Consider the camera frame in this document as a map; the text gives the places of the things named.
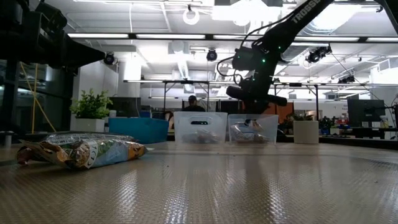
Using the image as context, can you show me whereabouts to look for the leafy plant in white pot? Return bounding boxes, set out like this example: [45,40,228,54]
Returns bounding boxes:
[68,88,114,133]

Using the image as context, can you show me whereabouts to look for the distant black rig frame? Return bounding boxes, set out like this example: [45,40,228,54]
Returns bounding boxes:
[123,80,321,113]

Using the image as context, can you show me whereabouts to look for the dark monitor screen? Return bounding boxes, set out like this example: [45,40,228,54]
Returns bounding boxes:
[108,96,141,118]

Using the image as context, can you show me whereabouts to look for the green orange granola bar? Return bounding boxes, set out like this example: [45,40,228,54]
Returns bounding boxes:
[16,138,149,170]
[253,130,272,144]

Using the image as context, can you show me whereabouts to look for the ceiling strip light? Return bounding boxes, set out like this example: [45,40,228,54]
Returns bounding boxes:
[67,33,130,39]
[213,34,259,40]
[136,33,206,40]
[290,36,361,42]
[366,37,398,43]

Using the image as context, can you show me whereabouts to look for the orange blue granola bar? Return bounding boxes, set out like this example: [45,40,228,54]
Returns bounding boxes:
[245,119,264,131]

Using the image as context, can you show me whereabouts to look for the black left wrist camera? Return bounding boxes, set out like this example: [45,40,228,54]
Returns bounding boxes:
[32,1,68,34]

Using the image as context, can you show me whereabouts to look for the black computer monitor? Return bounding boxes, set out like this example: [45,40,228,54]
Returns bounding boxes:
[347,98,386,124]

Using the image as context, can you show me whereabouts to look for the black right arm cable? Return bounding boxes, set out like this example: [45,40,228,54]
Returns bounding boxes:
[216,17,295,85]

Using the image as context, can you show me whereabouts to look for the white ring ceiling lamp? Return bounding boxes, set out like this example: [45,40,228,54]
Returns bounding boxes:
[182,7,201,26]

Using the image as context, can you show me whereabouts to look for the yellow extension cable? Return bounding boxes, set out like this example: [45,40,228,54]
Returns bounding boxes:
[19,61,57,135]

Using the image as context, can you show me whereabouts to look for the translucent plastic storage bin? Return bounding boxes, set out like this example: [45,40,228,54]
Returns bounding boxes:
[173,111,229,145]
[228,113,280,146]

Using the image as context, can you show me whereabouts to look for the blue plastic storage bin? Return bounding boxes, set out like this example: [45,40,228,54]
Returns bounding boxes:
[108,116,171,145]

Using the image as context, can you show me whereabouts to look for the blue silver granola bar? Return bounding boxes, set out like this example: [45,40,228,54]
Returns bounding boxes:
[45,132,136,144]

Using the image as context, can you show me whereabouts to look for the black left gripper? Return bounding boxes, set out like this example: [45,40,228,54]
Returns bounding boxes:
[24,29,106,70]

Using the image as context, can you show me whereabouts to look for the black office desk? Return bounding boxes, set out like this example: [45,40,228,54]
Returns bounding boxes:
[348,126,398,139]

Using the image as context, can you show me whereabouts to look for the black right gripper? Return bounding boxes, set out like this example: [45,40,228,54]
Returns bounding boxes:
[226,76,289,125]

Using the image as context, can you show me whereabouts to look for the person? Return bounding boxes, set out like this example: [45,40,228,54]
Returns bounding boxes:
[181,95,206,113]

